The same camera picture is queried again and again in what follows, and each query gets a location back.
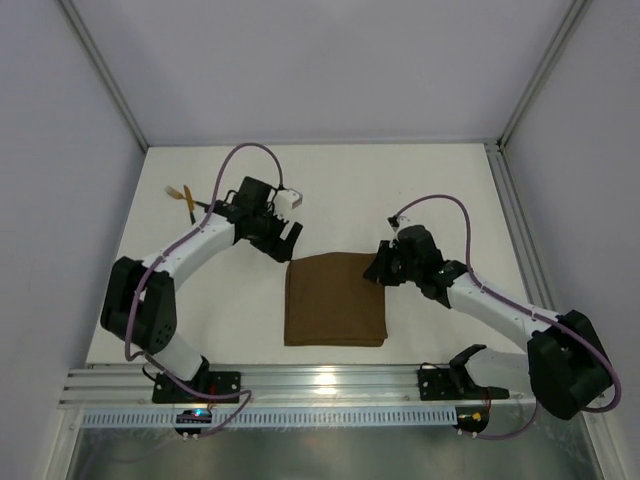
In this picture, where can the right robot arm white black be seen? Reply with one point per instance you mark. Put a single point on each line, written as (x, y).
(567, 364)

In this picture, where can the brown cloth napkin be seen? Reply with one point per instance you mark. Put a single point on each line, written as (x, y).
(328, 302)

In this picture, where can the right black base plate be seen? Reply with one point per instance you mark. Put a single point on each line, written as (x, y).
(442, 383)

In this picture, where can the right black controller board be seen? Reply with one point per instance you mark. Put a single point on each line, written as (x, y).
(471, 422)

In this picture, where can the left aluminium frame post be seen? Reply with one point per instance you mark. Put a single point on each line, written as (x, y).
(98, 63)

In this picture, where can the black controller board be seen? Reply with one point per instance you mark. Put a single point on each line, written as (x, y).
(191, 423)
(471, 422)

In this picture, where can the aluminium rail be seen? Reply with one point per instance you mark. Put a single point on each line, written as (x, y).
(536, 285)
(130, 385)

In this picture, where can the gold knife green handle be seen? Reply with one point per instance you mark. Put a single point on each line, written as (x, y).
(190, 203)

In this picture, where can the left black controller board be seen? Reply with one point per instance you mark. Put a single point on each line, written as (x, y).
(191, 423)

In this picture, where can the gold fork green handle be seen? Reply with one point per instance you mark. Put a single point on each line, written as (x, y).
(178, 195)

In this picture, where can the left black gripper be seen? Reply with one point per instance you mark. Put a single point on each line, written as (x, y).
(272, 235)

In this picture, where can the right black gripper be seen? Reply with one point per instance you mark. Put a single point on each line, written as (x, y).
(391, 262)

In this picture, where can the grey slotted cable duct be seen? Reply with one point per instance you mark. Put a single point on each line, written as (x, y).
(272, 417)

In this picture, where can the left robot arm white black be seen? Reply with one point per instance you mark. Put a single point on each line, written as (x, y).
(140, 303)

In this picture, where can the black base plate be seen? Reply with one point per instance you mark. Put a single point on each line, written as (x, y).
(210, 387)
(442, 383)

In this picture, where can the front aluminium rail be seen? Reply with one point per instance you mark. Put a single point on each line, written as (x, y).
(130, 385)

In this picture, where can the right aluminium rail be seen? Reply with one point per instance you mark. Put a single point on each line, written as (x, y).
(536, 285)

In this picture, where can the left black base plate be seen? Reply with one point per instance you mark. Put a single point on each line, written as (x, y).
(210, 387)

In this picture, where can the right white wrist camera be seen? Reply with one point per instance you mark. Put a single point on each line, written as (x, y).
(399, 223)

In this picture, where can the right aluminium frame post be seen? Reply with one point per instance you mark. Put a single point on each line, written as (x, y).
(553, 52)

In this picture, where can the aluminium frame post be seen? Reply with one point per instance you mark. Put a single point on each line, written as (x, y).
(98, 63)
(553, 52)

